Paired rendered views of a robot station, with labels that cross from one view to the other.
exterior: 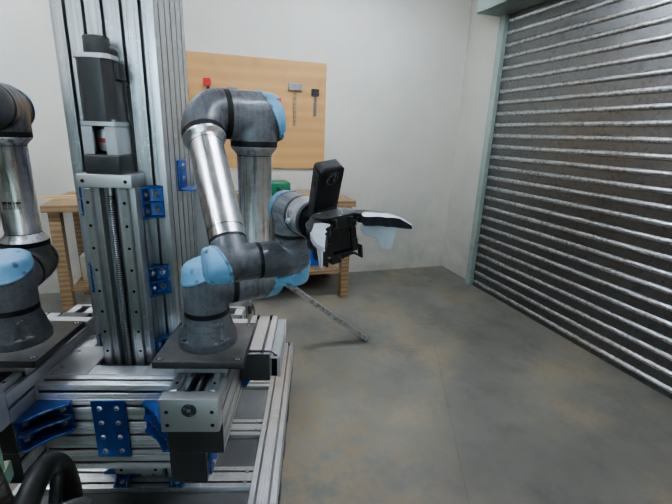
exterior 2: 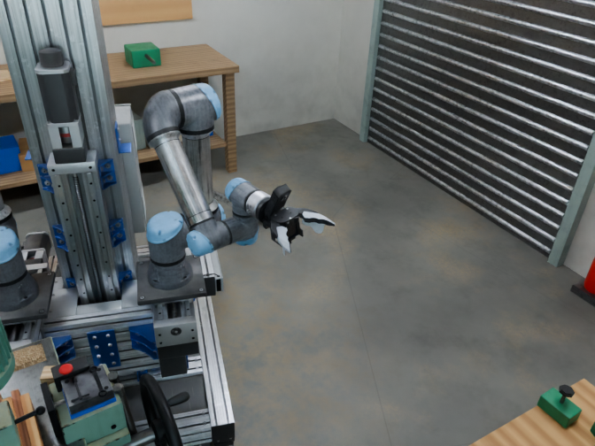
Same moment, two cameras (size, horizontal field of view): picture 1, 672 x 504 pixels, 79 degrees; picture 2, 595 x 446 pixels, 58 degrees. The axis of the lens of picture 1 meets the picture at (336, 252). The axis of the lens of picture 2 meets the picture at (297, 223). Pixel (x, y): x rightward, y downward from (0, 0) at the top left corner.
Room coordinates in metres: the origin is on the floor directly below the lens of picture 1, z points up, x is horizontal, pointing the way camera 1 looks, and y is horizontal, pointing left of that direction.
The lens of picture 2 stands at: (-0.50, 0.24, 1.99)
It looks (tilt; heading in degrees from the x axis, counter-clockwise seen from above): 33 degrees down; 347
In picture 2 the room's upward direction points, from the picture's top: 3 degrees clockwise
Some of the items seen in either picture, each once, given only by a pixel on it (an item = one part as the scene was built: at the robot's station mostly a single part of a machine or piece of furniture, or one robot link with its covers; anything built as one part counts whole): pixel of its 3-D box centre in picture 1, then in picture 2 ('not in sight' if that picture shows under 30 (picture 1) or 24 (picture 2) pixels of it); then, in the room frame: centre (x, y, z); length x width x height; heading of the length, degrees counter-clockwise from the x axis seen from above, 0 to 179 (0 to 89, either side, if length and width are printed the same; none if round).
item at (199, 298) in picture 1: (208, 282); (167, 235); (1.00, 0.33, 0.98); 0.13 x 0.12 x 0.14; 119
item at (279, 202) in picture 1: (292, 211); (244, 196); (0.83, 0.09, 1.21); 0.11 x 0.08 x 0.09; 29
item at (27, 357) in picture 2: not in sight; (23, 356); (0.60, 0.71, 0.91); 0.10 x 0.07 x 0.02; 111
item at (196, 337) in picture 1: (207, 323); (168, 265); (1.00, 0.34, 0.87); 0.15 x 0.15 x 0.10
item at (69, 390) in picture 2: not in sight; (82, 383); (0.41, 0.52, 0.99); 0.13 x 0.11 x 0.06; 21
